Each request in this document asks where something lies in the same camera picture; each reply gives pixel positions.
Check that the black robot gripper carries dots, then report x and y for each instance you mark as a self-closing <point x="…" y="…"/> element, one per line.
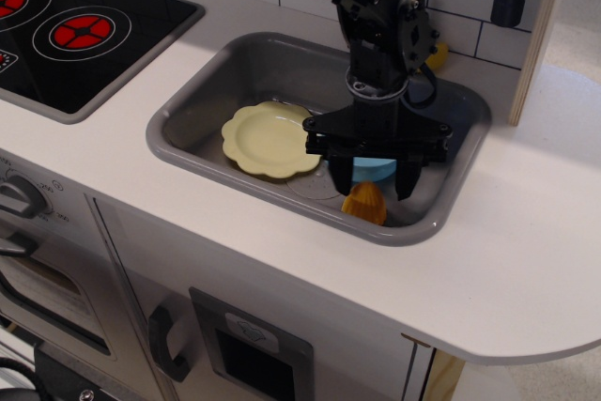
<point x="382" y="130"/>

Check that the yellow toy corn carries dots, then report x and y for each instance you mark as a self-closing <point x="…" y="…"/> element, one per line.
<point x="366" y="201"/>

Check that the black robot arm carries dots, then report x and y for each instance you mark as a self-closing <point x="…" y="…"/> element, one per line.
<point x="389" y="42"/>

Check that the blue bowl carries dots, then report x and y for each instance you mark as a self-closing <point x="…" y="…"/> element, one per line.
<point x="365" y="166"/>

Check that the yellow toy behind sink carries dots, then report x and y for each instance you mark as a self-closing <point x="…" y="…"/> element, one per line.
<point x="439" y="57"/>

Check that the grey toy sink basin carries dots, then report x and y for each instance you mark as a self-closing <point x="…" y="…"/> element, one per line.
<point x="260" y="67"/>

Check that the pale yellow scalloped plate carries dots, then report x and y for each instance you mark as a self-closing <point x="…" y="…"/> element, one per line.
<point x="268" y="139"/>

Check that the grey dishwasher panel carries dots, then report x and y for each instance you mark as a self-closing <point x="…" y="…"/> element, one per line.
<point x="254" y="354"/>

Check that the black toy stovetop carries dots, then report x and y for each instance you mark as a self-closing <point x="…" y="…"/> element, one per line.
<point x="63" y="59"/>

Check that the toy oven door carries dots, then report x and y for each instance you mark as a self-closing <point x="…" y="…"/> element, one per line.
<point x="43" y="288"/>

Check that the grey oven knob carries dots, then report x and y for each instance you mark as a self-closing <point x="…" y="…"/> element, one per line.
<point x="21" y="198"/>

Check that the dark grey cabinet handle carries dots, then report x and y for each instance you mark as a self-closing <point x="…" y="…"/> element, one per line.
<point x="159" y="325"/>

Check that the wooden side post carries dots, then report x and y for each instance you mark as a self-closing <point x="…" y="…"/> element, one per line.
<point x="541" y="32"/>

